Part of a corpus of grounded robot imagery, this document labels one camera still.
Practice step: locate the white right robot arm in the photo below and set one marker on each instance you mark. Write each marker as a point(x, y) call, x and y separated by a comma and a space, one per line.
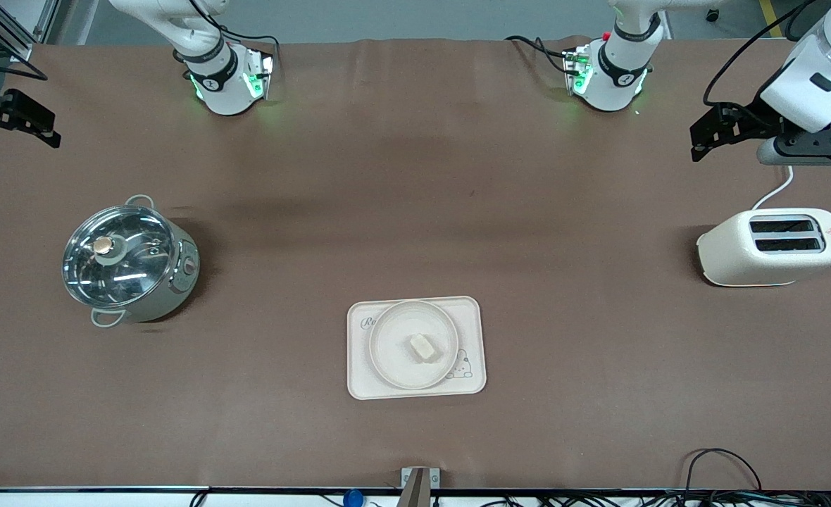
point(222, 77)

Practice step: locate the cream rabbit print tray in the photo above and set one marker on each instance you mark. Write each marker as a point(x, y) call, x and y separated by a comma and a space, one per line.
point(472, 324)

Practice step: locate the cream round plate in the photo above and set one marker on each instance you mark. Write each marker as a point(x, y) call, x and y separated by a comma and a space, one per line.
point(394, 345)

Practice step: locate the brown table mat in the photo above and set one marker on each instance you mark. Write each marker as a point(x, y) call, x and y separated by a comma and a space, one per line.
point(415, 176)

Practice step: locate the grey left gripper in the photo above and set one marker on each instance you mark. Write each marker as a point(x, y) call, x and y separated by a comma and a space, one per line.
point(752, 117)

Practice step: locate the glass pot lid with knob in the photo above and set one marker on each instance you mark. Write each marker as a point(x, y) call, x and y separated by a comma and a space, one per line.
point(120, 257)

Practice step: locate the grey metal camera bracket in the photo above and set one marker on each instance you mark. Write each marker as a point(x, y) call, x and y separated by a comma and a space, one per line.
point(419, 486)

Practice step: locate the silver electric cooking pot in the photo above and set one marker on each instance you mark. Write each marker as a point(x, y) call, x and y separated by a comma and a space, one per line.
point(176, 282)

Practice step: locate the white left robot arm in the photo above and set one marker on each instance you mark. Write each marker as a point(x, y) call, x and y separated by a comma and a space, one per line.
point(620, 70)

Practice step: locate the white steamed bun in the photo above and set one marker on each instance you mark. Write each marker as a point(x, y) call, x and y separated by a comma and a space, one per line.
point(422, 347)

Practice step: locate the blue round cap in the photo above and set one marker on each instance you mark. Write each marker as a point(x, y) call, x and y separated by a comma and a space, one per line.
point(353, 498)

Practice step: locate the cream two-slot toaster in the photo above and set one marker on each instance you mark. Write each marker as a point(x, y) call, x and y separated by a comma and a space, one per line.
point(760, 264)

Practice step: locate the aluminium frame profile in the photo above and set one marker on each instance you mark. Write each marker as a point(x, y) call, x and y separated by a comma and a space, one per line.
point(7, 21)

